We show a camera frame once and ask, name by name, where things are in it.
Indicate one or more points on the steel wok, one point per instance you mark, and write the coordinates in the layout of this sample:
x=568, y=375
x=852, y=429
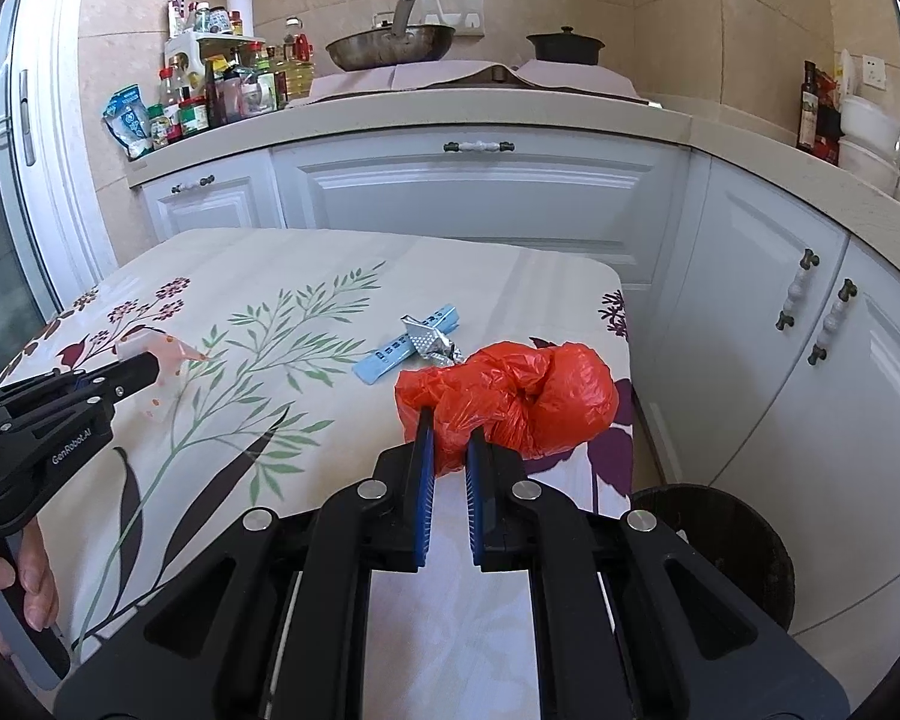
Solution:
x=390, y=49

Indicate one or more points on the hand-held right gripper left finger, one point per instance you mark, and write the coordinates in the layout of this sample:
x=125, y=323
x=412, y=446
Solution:
x=424, y=495

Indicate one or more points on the double wall socket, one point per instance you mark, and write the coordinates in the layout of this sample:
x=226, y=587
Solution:
x=457, y=13

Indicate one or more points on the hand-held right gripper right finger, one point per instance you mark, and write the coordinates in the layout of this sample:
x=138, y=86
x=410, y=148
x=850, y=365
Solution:
x=476, y=495

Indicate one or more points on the silver foil wrapper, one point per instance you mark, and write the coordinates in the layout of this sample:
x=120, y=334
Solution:
x=427, y=337

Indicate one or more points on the red packet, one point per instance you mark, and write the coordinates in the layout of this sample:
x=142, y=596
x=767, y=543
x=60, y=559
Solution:
x=829, y=124

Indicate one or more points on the white tiered spice rack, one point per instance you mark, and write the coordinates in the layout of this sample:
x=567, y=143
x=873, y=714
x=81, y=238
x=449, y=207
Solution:
x=210, y=43

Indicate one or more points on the paper towel roll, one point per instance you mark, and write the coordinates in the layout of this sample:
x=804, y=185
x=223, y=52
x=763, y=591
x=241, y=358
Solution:
x=241, y=11

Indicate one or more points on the person's left hand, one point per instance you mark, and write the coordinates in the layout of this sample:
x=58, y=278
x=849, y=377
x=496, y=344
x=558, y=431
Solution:
x=41, y=577

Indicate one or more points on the black lidded pot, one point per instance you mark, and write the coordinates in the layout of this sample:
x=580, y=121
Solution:
x=566, y=49

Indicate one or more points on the blue snack packet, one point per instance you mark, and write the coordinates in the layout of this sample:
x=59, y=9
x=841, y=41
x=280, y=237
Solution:
x=131, y=124

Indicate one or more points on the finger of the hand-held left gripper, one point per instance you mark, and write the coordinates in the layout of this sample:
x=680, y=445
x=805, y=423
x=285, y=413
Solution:
x=37, y=388
x=131, y=373

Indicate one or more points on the orange plastic bag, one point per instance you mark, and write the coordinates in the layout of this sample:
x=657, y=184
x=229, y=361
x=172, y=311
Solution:
x=540, y=397

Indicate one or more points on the white sliding door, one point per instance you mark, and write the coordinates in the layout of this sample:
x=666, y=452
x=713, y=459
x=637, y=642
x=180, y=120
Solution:
x=60, y=165

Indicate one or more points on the clear orange-dotted plastic wrap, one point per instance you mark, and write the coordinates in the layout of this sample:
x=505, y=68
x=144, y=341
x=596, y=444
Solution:
x=176, y=352

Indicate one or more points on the floral printed tablecloth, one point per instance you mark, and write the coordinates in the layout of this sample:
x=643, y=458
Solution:
x=307, y=292

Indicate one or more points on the single wall socket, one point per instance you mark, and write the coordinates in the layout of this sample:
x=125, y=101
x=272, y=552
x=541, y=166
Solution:
x=874, y=71

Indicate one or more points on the yellow cooking oil bottle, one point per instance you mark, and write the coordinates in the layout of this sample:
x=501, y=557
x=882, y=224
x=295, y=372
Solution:
x=300, y=75

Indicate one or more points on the black round trash bin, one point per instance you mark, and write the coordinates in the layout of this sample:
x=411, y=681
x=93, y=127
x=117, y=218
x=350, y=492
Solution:
x=727, y=547

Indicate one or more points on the white kitchen cabinet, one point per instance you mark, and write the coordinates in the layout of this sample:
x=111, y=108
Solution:
x=480, y=195

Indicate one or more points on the stack of white containers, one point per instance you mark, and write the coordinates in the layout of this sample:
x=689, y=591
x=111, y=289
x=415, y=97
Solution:
x=870, y=142

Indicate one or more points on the dark glass bottle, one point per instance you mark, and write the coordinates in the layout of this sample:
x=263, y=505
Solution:
x=808, y=112

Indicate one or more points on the group of seasoning bottles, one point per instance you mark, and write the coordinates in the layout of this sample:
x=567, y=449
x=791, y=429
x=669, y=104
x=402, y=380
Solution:
x=195, y=112

